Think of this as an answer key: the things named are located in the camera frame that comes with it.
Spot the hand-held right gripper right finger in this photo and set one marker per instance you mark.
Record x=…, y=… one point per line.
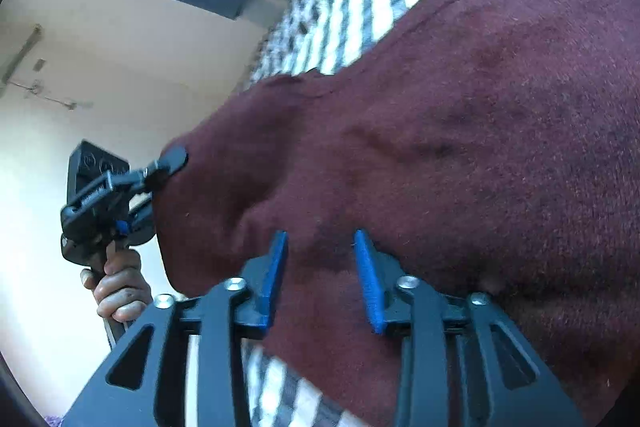
x=370, y=287

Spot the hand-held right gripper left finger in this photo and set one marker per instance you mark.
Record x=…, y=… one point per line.
x=272, y=287

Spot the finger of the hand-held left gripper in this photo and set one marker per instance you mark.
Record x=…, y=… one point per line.
x=167, y=164

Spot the maroon plaid sweater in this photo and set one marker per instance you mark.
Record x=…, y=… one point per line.
x=450, y=132

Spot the person's left hand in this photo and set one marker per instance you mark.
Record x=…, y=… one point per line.
x=122, y=287

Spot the white wall conduit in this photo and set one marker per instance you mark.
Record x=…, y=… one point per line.
x=20, y=54

